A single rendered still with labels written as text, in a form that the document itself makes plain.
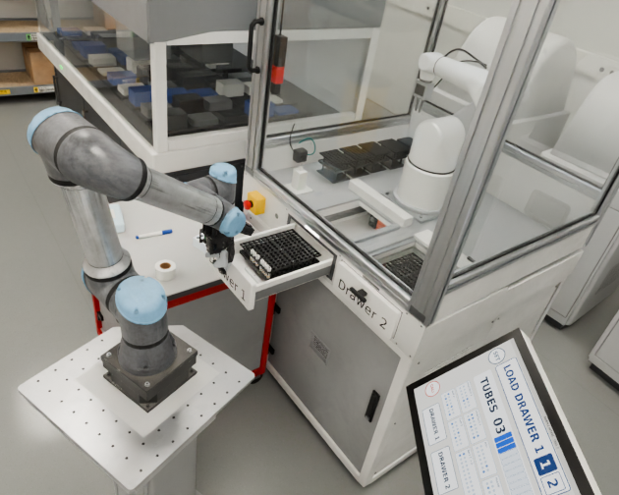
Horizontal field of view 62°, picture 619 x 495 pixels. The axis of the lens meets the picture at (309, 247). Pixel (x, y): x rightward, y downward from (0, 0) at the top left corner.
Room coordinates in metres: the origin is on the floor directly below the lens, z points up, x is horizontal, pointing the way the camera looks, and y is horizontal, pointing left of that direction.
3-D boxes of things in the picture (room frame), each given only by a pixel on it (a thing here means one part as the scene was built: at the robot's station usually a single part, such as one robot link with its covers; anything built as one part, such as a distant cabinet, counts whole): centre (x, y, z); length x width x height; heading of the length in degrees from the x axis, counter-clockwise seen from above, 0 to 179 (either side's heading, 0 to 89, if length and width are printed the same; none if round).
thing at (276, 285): (1.44, 0.09, 0.86); 0.40 x 0.26 x 0.06; 133
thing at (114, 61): (3.01, 0.91, 1.13); 1.78 x 1.14 x 0.45; 43
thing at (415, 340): (1.81, -0.38, 0.87); 1.02 x 0.95 x 0.14; 43
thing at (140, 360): (0.92, 0.38, 0.90); 0.15 x 0.15 x 0.10
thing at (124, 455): (0.90, 0.39, 0.70); 0.45 x 0.44 x 0.12; 151
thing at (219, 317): (1.62, 0.51, 0.38); 0.62 x 0.58 x 0.76; 43
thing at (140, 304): (0.92, 0.39, 1.02); 0.13 x 0.12 x 0.14; 52
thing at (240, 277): (1.30, 0.24, 0.87); 0.29 x 0.02 x 0.11; 43
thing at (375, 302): (1.29, -0.21, 0.87); 0.29 x 0.02 x 0.11; 43
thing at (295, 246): (1.44, 0.10, 0.87); 0.22 x 0.18 x 0.06; 133
